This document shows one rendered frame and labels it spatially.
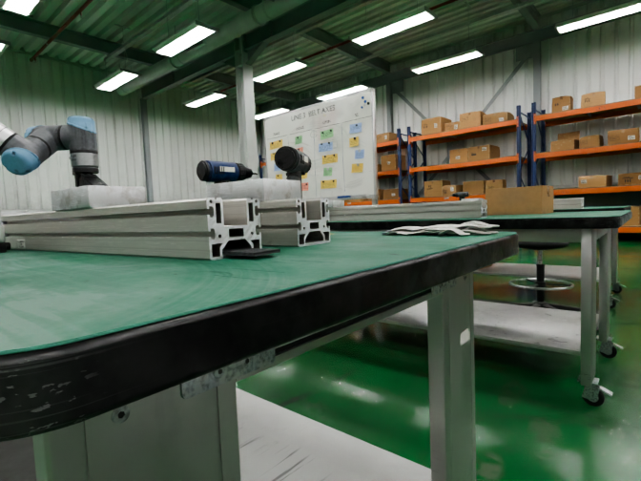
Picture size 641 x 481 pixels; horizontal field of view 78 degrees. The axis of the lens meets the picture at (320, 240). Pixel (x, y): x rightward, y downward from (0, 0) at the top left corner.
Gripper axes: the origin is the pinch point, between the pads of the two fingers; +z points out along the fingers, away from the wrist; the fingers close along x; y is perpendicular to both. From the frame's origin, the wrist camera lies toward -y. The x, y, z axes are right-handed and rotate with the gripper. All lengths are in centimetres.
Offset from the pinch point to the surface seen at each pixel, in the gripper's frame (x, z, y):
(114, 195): 20, -8, -52
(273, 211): 4, -4, -78
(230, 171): -20.7, -16.4, -39.7
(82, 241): 24, 0, -47
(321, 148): -279, -69, 108
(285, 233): 5, 0, -82
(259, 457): -10, 58, -56
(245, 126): -607, -210, 551
